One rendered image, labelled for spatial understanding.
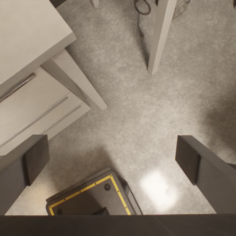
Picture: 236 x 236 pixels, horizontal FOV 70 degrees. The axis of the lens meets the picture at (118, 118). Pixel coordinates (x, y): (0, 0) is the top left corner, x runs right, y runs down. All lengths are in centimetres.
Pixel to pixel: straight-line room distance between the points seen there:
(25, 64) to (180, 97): 109
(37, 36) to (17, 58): 7
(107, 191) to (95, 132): 47
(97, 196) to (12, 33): 84
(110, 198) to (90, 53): 109
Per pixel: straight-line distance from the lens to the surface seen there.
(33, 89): 65
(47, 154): 17
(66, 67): 62
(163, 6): 80
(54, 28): 49
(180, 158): 16
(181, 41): 153
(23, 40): 51
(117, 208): 104
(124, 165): 127
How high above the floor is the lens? 126
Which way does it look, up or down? 79 degrees down
